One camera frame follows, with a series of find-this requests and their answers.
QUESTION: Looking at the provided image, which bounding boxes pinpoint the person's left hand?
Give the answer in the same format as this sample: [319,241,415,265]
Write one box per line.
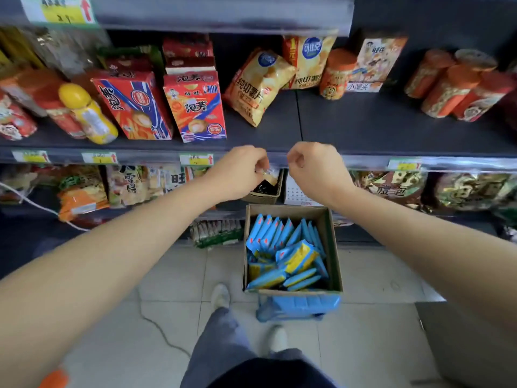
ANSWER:
[201,145,270,203]

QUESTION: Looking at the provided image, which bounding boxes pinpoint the person's right hand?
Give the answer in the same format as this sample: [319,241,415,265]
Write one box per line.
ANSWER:
[287,141,356,209]

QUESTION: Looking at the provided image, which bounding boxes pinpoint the brown cardboard box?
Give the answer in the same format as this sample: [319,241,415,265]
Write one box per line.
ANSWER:
[243,204,344,295]

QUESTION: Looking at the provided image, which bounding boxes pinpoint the blue wipe packets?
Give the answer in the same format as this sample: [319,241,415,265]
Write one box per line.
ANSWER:
[245,213,330,292]

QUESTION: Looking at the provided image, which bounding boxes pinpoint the dark grey shelf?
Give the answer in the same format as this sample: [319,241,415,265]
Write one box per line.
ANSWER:
[0,0,517,249]

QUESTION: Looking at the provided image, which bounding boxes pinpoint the person's left forearm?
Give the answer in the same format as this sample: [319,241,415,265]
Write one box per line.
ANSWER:
[0,175,221,388]

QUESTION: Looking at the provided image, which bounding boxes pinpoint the person's right forearm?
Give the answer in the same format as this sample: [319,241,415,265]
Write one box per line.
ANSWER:
[333,183,517,340]

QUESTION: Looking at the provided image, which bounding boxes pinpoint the red blue snack box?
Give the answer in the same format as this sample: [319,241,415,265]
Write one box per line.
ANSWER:
[90,70,173,141]
[163,71,227,143]

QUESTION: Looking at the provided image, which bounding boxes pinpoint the person's left white shoe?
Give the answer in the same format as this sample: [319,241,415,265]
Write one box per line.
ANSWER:
[209,283,231,313]

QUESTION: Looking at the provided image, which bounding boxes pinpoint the person's white shoe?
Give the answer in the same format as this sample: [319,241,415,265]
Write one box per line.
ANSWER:
[209,283,231,313]
[268,325,289,354]

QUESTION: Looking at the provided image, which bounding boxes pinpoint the person's right white shoe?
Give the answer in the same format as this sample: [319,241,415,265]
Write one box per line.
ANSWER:
[268,325,289,354]

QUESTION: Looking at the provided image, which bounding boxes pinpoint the person's left leg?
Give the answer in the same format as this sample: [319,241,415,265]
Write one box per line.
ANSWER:
[180,307,259,388]

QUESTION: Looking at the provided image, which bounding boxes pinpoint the person's leg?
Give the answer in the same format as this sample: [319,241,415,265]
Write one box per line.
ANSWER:
[258,347,308,362]
[180,307,259,388]

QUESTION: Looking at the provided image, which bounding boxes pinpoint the person's right leg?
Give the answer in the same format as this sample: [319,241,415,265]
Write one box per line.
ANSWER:
[258,347,308,362]

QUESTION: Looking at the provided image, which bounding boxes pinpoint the person's dark shirt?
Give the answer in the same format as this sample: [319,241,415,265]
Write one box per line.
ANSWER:
[206,356,338,388]

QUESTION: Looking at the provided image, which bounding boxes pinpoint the bundle of dark sachets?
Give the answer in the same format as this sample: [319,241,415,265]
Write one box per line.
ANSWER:
[252,179,280,195]

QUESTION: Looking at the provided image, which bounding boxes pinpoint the white perforated plastic tray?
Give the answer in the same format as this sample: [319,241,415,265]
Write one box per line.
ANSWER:
[284,173,324,207]

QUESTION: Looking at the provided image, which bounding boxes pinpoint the beige woven basket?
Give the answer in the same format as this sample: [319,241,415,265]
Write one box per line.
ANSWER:
[241,167,285,205]

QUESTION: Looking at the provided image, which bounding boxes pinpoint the beige sachet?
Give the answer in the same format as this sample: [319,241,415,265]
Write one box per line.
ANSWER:
[258,167,281,186]

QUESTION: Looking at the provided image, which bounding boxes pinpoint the green yellow price tag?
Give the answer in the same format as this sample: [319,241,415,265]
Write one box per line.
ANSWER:
[387,158,424,172]
[179,153,215,167]
[81,151,119,165]
[11,150,51,163]
[19,0,97,25]

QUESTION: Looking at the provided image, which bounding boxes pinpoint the white rice cracker multipack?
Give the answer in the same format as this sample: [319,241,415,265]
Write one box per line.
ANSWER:
[147,163,217,211]

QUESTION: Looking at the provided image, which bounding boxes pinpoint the green white wafer pack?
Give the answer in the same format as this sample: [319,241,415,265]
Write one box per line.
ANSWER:
[190,219,244,249]

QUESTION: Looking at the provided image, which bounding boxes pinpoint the brown gift snack bag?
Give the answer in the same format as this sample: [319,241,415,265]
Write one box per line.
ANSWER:
[434,172,517,211]
[351,170,429,206]

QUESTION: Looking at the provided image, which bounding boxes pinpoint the yellow potato chip bag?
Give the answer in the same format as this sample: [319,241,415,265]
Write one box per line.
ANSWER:
[222,48,296,128]

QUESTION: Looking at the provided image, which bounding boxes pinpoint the orange lidded snack jar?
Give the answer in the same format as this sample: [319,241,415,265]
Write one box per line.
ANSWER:
[319,48,359,101]

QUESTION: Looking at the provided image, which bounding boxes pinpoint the beige rice cracker bag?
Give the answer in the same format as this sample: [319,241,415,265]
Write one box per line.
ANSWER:
[106,164,151,209]

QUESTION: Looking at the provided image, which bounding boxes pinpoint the blue plastic pack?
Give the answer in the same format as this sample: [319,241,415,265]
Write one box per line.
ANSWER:
[255,293,343,323]

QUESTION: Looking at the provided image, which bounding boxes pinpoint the orange red snack packet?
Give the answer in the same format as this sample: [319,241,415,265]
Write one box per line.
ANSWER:
[72,216,110,230]

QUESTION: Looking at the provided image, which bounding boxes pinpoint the orange green snack bag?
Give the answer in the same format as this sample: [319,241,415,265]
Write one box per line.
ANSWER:
[56,165,110,223]

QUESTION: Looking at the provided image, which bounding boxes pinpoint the yellow plastic bottle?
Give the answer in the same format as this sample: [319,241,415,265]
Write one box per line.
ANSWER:
[58,83,119,145]

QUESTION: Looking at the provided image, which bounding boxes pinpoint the dark red snack bag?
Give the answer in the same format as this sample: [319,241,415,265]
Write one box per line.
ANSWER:
[499,56,517,132]

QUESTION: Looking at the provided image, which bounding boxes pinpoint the clear plastic snack bag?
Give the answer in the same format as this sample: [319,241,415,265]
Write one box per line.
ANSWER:
[20,26,110,77]

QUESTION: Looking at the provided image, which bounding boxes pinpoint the brown clear snack bag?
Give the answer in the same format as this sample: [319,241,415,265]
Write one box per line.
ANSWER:
[0,164,57,206]

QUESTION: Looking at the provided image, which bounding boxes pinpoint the red white snack can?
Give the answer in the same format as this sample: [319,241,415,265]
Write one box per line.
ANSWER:
[0,91,38,141]

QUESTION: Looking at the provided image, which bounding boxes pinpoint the yellow snack bag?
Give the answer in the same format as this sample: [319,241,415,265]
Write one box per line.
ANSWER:
[0,26,45,71]

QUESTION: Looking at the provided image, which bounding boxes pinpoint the orange object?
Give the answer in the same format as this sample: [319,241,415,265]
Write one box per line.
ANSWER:
[38,367,69,388]

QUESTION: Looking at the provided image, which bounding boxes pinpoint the grey floor cable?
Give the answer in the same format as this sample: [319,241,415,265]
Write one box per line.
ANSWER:
[137,288,191,358]

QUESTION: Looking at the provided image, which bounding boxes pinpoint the thick white cable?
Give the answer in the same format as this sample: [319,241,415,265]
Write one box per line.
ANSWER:
[0,181,89,232]

